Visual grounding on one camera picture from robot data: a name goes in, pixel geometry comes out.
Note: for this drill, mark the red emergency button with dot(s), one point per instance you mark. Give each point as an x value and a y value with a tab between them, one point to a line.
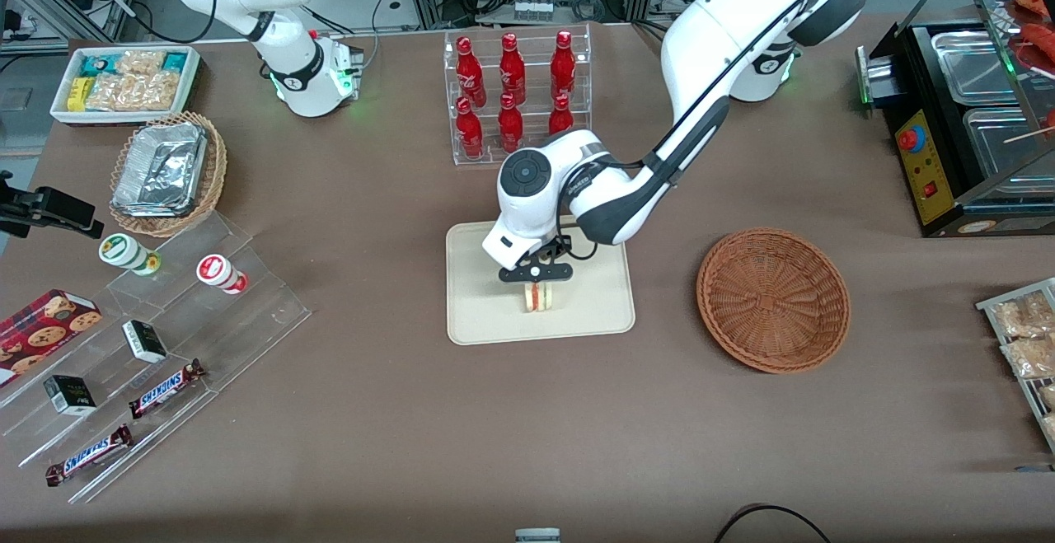
911	139

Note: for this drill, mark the aluminium foil container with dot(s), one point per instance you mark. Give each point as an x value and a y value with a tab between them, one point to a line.
161	168

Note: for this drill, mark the clear acrylic bottle rack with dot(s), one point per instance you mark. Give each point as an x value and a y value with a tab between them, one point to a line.
532	65

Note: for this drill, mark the yellow snack packet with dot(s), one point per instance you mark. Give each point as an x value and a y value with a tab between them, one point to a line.
78	94

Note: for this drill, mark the teal snack packet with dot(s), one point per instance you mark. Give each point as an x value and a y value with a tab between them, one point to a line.
176	61
95	63

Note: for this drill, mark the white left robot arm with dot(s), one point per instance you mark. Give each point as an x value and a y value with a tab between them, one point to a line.
717	32

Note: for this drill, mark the cream plastic tray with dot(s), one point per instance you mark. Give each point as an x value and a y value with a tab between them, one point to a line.
593	304

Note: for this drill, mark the red cola bottle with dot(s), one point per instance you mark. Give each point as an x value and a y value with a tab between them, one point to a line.
470	131
560	117
510	124
512	69
470	73
563	65

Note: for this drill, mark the light wicker basket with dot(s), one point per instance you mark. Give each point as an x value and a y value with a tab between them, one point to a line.
216	164

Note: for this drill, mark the clear pastry packet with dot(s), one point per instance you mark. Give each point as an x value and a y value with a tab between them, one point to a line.
1026	316
1030	358

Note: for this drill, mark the brown wicker basket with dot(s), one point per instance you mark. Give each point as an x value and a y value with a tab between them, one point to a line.
771	300

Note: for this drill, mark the white rectangular snack bin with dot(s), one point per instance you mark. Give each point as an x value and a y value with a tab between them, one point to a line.
62	114

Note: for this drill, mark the triangular sandwich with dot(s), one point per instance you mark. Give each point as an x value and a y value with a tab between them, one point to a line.
542	297

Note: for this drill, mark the clear acrylic stepped display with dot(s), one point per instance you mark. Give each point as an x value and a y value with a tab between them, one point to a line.
231	320

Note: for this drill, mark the tray of packaged crackers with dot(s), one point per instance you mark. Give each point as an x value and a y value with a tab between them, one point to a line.
1001	308

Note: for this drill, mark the snickers chocolate bar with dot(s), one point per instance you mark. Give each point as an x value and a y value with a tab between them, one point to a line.
165	389
89	455

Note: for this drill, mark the small black carton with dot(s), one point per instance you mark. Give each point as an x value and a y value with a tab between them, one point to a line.
70	395
144	341

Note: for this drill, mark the grey device top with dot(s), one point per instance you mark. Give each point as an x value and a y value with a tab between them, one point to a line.
537	535

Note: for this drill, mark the black camera clamp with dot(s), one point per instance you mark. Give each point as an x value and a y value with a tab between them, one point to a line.
49	207

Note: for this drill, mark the white power strip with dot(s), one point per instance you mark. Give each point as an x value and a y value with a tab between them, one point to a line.
532	10

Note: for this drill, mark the black food warmer machine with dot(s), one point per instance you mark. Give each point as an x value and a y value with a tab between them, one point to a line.
948	213

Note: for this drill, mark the red-lidded white cup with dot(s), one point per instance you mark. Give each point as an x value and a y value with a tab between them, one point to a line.
216	269

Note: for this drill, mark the steel food pan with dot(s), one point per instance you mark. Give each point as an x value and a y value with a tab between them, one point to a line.
977	65
1001	143

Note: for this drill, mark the clear cracker packet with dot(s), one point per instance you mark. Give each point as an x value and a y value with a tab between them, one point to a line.
136	91
140	61

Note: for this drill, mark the red cookie box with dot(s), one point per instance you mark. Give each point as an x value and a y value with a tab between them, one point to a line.
41	329

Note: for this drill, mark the green-lidded white cup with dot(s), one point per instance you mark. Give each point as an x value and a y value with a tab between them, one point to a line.
124	250

